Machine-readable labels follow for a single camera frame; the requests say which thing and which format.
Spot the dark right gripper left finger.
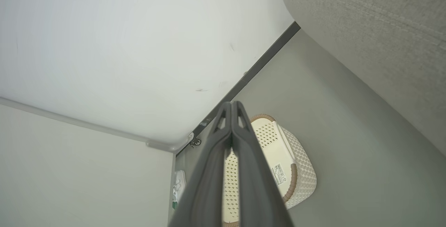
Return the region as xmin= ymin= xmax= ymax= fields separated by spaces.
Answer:
xmin=169 ymin=101 xmax=233 ymax=227

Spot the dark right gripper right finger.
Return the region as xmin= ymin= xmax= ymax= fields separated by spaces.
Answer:
xmin=231 ymin=101 xmax=295 ymax=227

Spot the cream perforated laundry basket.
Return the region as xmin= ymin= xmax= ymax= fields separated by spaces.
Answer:
xmin=221 ymin=113 xmax=318 ymax=227

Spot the white object on floor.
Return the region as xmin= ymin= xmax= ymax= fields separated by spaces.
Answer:
xmin=172 ymin=170 xmax=187 ymax=210

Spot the white barcode label sticker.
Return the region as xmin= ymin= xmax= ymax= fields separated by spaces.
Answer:
xmin=272 ymin=163 xmax=288 ymax=186

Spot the black baseboard strip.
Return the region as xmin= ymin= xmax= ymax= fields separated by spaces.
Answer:
xmin=176 ymin=21 xmax=301 ymax=156

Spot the grey fabric sofa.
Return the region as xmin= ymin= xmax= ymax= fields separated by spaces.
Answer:
xmin=278 ymin=0 xmax=446 ymax=158

